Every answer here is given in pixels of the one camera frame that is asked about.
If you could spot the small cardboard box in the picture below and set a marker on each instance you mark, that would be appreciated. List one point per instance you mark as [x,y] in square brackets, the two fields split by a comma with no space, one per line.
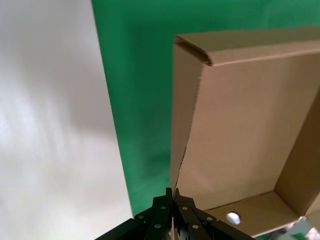
[237,125]

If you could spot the green table cloth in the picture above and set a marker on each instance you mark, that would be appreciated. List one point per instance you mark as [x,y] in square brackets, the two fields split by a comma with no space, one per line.
[140,100]

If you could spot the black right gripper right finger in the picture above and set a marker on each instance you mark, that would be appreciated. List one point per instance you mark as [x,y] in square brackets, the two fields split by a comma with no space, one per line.
[190,222]

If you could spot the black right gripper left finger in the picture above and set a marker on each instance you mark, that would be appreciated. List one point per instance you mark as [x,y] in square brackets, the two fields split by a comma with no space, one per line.
[155,220]

